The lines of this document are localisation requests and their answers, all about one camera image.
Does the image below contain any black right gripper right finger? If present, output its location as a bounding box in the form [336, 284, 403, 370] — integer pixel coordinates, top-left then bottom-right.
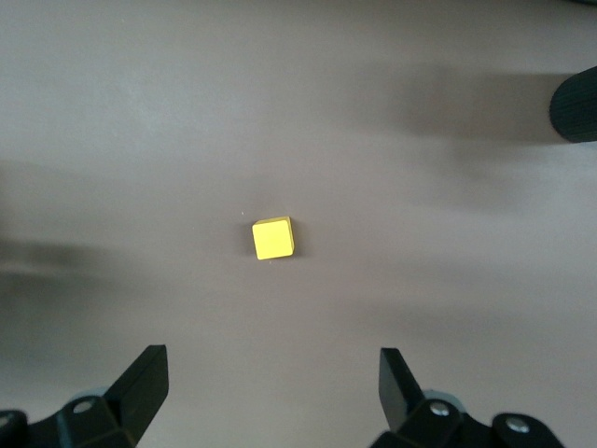
[372, 347, 565, 448]

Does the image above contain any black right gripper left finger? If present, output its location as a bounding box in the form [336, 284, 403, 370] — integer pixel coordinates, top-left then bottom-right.
[0, 343, 169, 448]

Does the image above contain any yellow wooden block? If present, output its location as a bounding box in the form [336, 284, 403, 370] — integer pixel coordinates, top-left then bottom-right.
[251, 216, 296, 260]

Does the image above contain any black ribbed cylinder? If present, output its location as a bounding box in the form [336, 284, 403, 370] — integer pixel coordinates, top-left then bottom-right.
[548, 64, 597, 145]

